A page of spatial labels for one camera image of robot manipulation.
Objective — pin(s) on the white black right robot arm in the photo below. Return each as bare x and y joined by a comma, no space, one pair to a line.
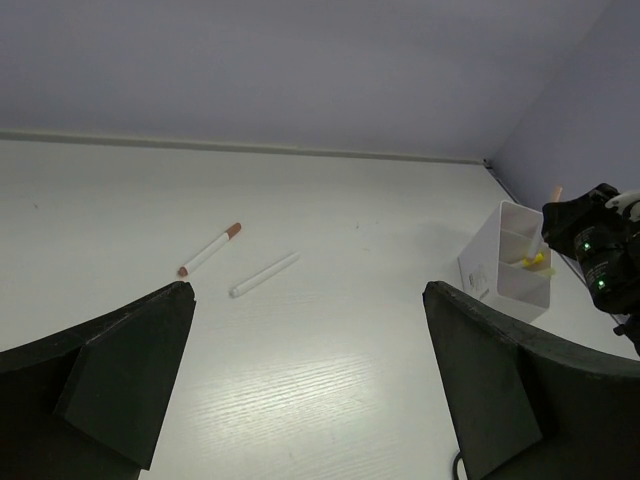
600,231

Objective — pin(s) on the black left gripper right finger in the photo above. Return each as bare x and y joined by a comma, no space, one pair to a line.
527,404

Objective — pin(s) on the bright yellow cap marker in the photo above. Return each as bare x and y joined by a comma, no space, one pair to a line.
537,259

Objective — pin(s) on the all white marker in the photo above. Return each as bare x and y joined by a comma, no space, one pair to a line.
264,275

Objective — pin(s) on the white divided desk organizer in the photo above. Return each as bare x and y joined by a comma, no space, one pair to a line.
491,267

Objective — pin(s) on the peach cap white marker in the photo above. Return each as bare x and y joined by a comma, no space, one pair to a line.
535,245

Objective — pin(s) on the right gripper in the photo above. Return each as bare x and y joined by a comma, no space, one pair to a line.
564,221

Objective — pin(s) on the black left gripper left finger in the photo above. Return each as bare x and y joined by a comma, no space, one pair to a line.
89,402

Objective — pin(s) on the brown cap white marker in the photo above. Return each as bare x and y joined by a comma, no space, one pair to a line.
190,266

